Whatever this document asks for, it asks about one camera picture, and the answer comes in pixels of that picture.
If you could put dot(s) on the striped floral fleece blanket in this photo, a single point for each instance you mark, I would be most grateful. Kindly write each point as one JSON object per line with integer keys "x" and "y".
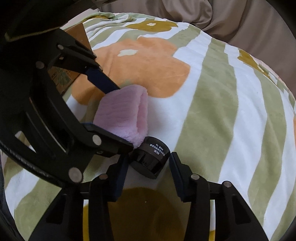
{"x": 227, "y": 116}

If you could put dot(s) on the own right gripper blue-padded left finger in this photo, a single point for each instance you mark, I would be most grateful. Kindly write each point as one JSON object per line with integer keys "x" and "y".
{"x": 63, "y": 219}

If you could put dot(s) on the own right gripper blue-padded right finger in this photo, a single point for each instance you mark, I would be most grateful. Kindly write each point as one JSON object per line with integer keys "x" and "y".
{"x": 234, "y": 220}

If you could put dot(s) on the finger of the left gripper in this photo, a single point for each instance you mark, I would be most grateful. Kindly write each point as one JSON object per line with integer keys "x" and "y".
{"x": 83, "y": 62}
{"x": 106, "y": 143}

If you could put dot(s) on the pink fluffy sock roll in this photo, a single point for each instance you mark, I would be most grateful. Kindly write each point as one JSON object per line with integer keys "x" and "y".
{"x": 123, "y": 112}

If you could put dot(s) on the small black jar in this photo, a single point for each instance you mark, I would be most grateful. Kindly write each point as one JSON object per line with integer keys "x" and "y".
{"x": 150, "y": 157}

